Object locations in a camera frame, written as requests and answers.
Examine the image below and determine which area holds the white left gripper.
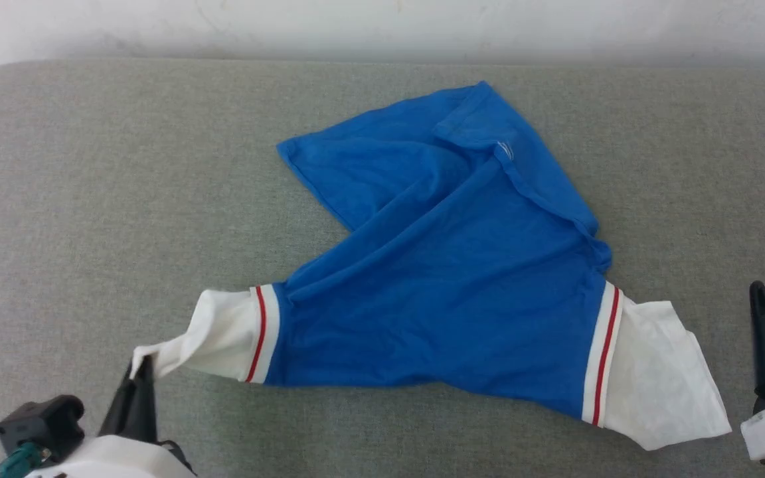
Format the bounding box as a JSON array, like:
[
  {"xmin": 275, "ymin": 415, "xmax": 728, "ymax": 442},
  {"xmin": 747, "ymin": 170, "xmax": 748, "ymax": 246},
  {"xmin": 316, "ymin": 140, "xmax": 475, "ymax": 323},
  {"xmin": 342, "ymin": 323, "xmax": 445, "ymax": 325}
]
[{"xmin": 31, "ymin": 356, "xmax": 198, "ymax": 478}]

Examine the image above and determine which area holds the blue jersey with white sleeves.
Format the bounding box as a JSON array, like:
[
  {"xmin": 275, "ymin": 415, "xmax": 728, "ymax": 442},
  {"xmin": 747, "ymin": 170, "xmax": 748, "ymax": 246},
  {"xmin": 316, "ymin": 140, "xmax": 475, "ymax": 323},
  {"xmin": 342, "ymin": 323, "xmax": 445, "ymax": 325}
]
[{"xmin": 131, "ymin": 81, "xmax": 733, "ymax": 451}]

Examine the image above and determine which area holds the grey fabric sofa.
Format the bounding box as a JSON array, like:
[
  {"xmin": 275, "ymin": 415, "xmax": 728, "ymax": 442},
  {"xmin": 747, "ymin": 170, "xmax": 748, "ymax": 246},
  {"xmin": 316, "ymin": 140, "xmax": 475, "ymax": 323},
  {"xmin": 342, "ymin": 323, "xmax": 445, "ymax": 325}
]
[{"xmin": 0, "ymin": 58, "xmax": 765, "ymax": 478}]

